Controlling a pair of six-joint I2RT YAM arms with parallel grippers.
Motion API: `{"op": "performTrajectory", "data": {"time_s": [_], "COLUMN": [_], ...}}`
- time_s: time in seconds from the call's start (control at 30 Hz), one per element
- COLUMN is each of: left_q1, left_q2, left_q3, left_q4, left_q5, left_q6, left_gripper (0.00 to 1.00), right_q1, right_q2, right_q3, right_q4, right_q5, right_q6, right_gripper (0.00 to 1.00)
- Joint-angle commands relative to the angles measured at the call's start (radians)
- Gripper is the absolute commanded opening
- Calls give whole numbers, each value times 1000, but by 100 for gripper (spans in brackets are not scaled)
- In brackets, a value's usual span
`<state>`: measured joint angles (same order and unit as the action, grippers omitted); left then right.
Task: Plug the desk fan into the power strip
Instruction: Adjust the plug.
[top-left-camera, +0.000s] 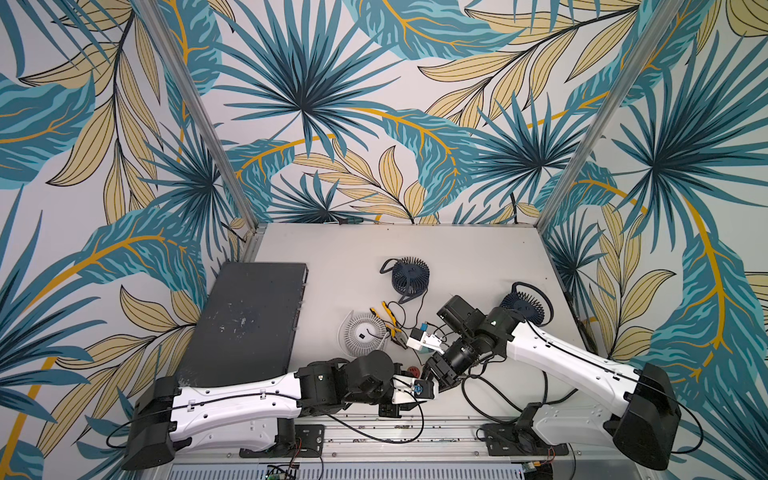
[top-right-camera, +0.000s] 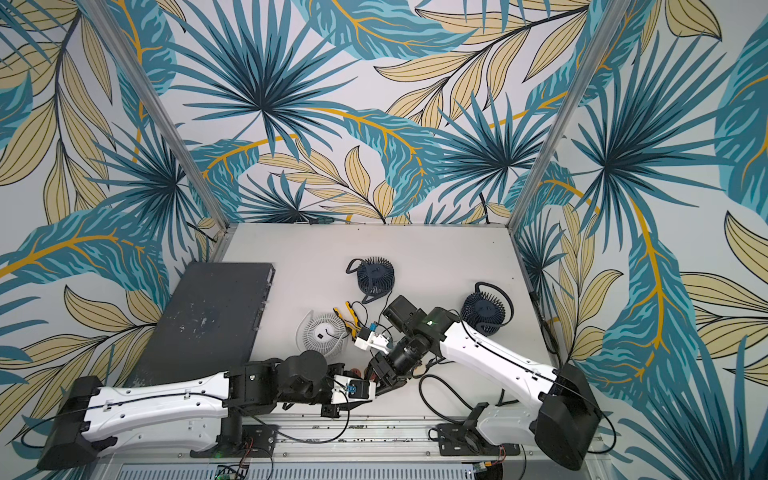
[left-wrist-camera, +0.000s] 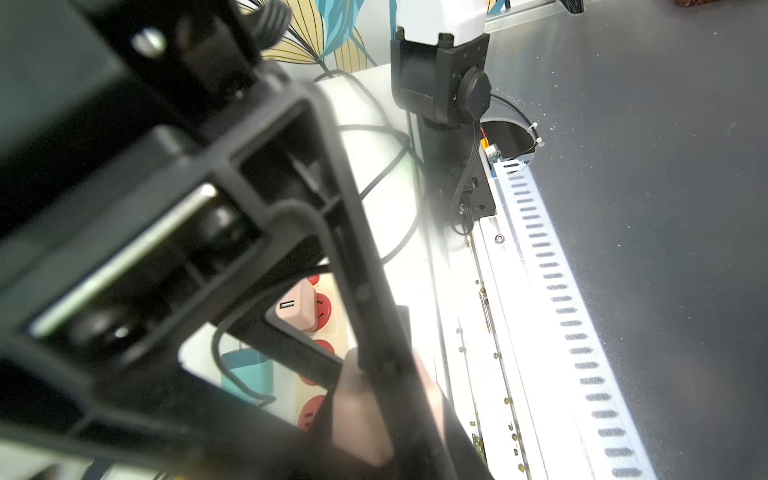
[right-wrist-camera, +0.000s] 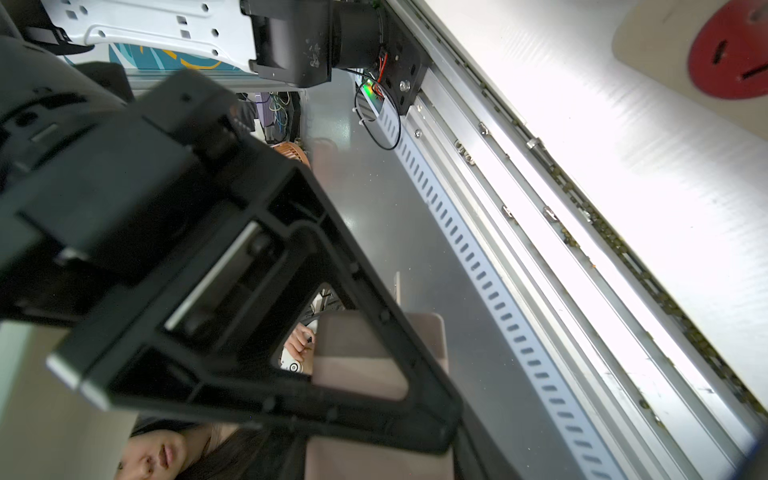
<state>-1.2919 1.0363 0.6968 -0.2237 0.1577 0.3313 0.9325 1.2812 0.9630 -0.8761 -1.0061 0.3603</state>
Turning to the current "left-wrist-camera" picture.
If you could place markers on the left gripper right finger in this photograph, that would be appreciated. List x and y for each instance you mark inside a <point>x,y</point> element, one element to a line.
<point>386,410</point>

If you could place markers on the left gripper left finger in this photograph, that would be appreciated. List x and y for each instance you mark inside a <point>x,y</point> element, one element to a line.
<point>264,442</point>

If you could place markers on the small pink plug adapter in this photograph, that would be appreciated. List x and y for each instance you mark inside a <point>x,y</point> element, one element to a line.
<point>298,307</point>

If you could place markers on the beige red power strip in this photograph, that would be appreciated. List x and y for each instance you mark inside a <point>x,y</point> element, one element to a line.
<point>331,338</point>

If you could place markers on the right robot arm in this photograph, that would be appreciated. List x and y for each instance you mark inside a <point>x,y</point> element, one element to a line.
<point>438,54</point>

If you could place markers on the teal plug adapter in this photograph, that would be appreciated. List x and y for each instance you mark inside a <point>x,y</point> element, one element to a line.
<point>254,369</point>

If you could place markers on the aluminium front rail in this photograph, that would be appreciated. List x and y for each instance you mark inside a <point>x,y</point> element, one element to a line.
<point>525,370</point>

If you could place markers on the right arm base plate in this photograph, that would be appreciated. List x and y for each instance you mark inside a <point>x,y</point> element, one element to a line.
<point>472,198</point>

